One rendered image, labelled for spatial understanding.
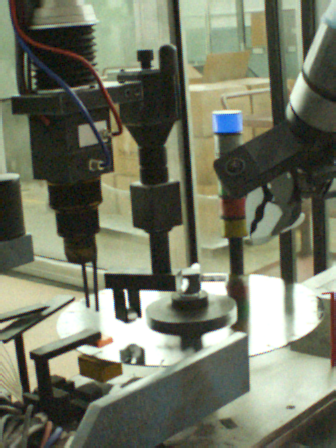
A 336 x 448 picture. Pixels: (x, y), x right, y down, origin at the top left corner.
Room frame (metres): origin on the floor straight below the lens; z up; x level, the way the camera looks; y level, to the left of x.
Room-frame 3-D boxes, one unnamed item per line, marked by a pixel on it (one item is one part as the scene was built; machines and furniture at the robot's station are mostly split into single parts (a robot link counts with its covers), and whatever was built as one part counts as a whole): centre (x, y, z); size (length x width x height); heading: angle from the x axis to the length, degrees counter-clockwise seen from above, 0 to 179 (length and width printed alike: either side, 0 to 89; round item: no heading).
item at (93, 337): (0.86, 0.12, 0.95); 0.10 x 0.03 x 0.07; 137
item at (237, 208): (1.30, -0.10, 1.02); 0.05 x 0.04 x 0.03; 47
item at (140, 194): (0.94, 0.01, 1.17); 0.06 x 0.05 x 0.20; 128
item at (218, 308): (1.01, -0.02, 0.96); 0.11 x 0.11 x 0.03
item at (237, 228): (1.30, -0.10, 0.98); 0.05 x 0.04 x 0.03; 47
